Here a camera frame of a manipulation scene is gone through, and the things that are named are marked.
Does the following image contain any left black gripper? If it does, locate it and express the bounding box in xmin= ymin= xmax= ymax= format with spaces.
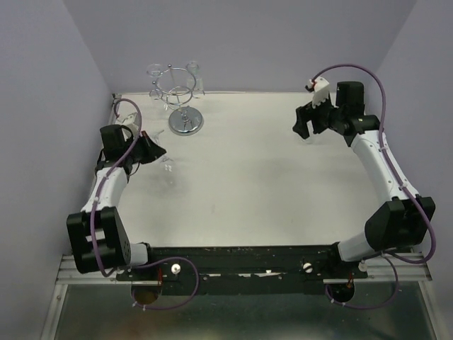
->
xmin=124 ymin=130 xmax=167 ymax=164

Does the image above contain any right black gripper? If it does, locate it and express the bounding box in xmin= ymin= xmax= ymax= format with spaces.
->
xmin=292 ymin=90 xmax=344 ymax=140

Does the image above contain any tall stemmed wine glass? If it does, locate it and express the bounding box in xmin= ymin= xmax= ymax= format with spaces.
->
xmin=151 ymin=129 xmax=179 ymax=187

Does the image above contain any short textured wine glass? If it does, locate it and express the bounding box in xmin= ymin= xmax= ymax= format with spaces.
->
xmin=302 ymin=135 xmax=316 ymax=145

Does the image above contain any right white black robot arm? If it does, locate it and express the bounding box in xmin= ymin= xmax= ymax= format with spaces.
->
xmin=292 ymin=77 xmax=435 ymax=278

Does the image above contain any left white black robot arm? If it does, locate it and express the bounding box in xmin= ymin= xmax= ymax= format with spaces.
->
xmin=67 ymin=124 xmax=166 ymax=280

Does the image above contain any chrome wine glass rack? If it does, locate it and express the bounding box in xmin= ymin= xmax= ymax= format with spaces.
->
xmin=155 ymin=64 xmax=204 ymax=136

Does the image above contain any back left wine glass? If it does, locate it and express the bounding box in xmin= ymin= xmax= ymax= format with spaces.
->
xmin=146 ymin=64 xmax=163 ymax=100

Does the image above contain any back right textured glass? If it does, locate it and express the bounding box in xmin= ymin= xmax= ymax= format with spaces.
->
xmin=185 ymin=61 xmax=205 ymax=95

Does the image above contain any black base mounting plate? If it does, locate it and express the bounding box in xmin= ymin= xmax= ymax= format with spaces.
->
xmin=116 ymin=244 xmax=367 ymax=295

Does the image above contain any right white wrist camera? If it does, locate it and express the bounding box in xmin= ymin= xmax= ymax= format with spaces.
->
xmin=306 ymin=76 xmax=330 ymax=108

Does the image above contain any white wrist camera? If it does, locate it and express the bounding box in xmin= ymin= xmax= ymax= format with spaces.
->
xmin=117 ymin=112 xmax=141 ymax=130
xmin=306 ymin=76 xmax=330 ymax=108

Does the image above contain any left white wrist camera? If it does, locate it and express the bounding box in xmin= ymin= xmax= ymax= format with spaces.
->
xmin=117 ymin=112 xmax=141 ymax=130

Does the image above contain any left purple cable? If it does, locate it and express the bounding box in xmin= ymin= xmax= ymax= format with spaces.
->
xmin=90 ymin=98 xmax=200 ymax=312

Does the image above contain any aluminium rail frame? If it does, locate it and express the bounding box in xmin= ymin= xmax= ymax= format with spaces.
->
xmin=38 ymin=93 xmax=435 ymax=340

